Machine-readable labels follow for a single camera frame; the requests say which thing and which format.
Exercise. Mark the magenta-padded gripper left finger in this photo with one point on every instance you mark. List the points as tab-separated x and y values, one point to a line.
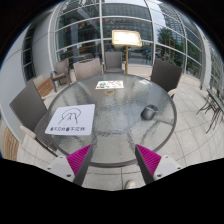
78	160

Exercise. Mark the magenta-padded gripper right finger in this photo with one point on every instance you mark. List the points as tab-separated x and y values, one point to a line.
150	160

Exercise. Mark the black computer mouse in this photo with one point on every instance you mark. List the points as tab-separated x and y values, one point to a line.
148	113

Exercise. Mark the white mouse pad with drawing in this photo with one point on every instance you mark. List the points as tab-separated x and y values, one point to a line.
71	120

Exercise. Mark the wooden slatted bench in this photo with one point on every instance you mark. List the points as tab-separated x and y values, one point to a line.
10	145
44	86

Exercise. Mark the grey wicker chair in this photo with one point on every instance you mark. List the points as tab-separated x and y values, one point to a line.
87	68
165	75
28	106
61	71
114	61

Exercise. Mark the beige tape roll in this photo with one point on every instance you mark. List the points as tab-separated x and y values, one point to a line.
109	92

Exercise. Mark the colourful picture menu card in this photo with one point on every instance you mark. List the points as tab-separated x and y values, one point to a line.
109	84

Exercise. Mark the group of metal folding chairs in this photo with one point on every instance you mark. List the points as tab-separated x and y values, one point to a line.
213	103

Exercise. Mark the golden menu stand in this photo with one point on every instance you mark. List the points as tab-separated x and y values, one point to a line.
126	37

